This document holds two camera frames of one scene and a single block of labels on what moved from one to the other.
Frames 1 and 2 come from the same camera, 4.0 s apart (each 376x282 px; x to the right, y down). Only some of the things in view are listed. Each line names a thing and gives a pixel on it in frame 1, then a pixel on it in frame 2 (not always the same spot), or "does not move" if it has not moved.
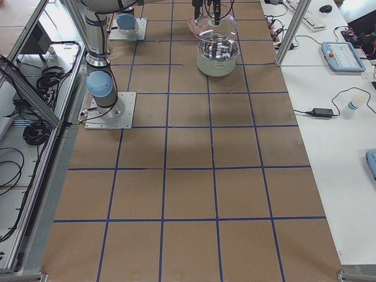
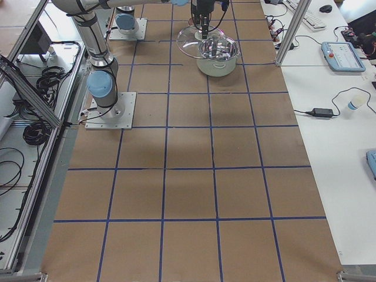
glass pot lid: x=204 y=28 -> x=218 y=46
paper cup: x=356 y=102 does not move
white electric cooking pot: x=217 y=54 does not move
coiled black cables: x=36 y=133 does not move
